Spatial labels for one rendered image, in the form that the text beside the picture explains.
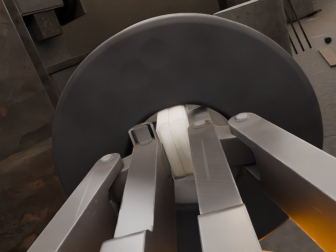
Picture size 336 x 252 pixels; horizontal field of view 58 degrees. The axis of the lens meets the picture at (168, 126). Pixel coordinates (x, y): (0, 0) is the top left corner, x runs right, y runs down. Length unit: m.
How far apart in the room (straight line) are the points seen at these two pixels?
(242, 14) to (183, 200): 2.42
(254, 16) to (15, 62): 2.24
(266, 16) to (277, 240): 1.73
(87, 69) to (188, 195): 0.10
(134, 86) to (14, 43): 0.35
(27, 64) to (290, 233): 1.24
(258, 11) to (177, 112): 2.44
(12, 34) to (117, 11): 6.70
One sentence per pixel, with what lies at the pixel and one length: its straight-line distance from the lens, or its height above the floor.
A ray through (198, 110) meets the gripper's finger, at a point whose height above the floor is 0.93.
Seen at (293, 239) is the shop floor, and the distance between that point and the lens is 1.43.
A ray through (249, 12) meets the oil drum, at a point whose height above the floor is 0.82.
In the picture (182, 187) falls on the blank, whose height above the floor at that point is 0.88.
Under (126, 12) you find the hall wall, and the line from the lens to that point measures 7.25.
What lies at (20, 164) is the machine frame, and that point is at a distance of 0.45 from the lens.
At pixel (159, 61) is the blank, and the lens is 0.15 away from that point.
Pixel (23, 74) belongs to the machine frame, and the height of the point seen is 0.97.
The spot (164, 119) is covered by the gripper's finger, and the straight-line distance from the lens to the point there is 0.15.
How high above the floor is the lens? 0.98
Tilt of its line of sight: 19 degrees down
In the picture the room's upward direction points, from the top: 19 degrees counter-clockwise
